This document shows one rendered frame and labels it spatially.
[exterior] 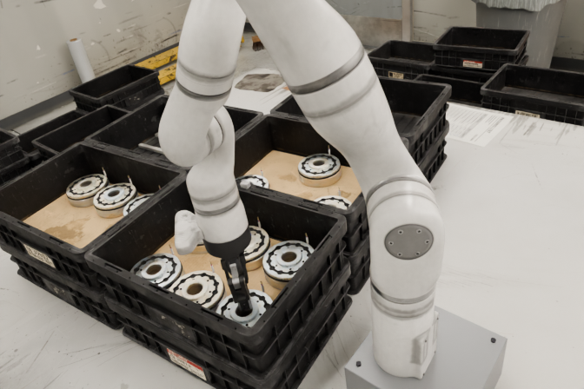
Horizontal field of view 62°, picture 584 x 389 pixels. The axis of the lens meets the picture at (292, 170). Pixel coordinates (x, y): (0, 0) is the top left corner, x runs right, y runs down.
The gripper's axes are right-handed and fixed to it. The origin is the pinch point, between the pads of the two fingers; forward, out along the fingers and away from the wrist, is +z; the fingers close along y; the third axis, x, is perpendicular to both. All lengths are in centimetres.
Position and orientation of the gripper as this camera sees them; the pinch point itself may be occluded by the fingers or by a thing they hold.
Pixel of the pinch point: (242, 290)
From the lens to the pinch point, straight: 86.3
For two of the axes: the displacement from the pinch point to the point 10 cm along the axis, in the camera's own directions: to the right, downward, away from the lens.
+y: -1.9, -5.1, 8.4
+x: -9.7, 2.3, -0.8
